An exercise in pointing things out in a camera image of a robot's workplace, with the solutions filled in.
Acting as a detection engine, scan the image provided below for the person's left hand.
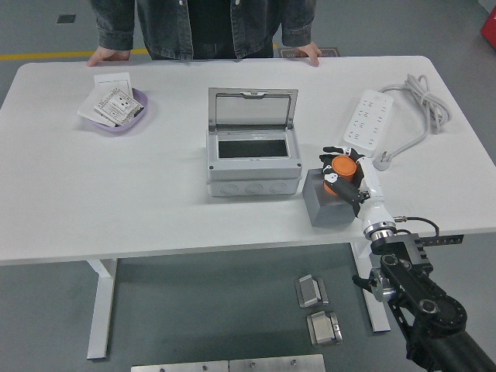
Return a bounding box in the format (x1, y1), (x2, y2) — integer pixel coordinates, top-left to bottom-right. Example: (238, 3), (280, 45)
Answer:
(294, 41), (322, 67)

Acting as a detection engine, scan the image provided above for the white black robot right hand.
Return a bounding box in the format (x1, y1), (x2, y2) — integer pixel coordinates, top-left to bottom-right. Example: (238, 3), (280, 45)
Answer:
(319, 145), (397, 236)

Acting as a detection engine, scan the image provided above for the person's right hand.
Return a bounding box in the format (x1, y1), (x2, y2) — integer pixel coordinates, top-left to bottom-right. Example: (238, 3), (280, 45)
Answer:
(85, 46), (131, 67)

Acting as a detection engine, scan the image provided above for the orange cylinder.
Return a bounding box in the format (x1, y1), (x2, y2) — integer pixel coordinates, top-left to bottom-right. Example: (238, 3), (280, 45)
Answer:
(322, 156), (358, 195)

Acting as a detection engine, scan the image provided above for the grey electrical box clear lid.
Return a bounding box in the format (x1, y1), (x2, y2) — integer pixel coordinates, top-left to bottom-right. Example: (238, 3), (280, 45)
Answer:
(205, 87), (303, 198)

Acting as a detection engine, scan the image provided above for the grey cube with round hole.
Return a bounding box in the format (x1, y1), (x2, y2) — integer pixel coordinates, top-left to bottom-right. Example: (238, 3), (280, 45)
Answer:
(302, 168), (363, 229)

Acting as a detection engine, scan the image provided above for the brown floor sign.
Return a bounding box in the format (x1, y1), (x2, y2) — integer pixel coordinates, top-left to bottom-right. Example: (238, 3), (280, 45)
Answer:
(278, 46), (341, 59)

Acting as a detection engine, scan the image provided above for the printed white socket panel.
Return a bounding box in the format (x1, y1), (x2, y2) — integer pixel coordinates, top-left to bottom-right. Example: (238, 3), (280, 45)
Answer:
(94, 87), (145, 127)

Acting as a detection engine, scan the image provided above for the purple tray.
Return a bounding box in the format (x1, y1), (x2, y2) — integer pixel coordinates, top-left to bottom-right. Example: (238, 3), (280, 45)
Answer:
(81, 88), (150, 136)

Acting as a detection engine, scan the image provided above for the yellow floor tape line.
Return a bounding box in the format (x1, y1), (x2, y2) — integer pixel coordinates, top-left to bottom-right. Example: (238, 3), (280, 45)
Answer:
(0, 43), (279, 61)

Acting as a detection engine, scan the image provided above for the black table control panel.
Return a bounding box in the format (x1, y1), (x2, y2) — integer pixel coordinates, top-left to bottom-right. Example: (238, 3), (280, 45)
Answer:
(422, 234), (464, 246)

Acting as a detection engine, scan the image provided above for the white power strip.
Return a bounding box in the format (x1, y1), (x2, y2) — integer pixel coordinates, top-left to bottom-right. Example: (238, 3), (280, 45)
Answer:
(343, 88), (394, 158)

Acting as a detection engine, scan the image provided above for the person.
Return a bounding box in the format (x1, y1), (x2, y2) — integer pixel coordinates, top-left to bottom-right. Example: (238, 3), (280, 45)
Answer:
(85, 0), (322, 67)

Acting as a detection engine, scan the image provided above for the small grey metal block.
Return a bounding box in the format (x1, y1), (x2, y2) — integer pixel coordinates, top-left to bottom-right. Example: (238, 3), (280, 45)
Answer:
(294, 274), (330, 309)

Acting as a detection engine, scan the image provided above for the white table leg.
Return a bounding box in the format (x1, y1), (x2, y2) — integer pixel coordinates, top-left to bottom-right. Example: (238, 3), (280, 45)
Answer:
(350, 242), (391, 333)
(85, 258), (119, 360)

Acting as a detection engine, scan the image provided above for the large grey metal block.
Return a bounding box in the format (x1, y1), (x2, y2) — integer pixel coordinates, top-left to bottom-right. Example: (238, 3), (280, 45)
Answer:
(305, 309), (344, 346)

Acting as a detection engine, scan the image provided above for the red object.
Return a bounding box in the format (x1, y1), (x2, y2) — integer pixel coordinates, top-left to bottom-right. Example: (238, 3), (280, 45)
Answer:
(479, 7), (496, 43)

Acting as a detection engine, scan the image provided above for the tall metal plate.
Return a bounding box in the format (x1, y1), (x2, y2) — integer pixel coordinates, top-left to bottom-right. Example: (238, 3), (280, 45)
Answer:
(229, 353), (326, 372)

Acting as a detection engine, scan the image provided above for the long metal plate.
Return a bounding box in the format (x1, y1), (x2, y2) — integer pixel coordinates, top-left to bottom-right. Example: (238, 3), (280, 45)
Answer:
(130, 360), (230, 372)

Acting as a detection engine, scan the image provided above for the plain white switch panel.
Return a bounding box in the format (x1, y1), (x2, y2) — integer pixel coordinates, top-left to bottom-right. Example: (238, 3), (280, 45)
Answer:
(93, 72), (133, 94)

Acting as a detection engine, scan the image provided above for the white power cord with plug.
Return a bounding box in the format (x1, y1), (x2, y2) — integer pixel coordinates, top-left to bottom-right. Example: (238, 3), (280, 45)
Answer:
(371, 73), (453, 171)

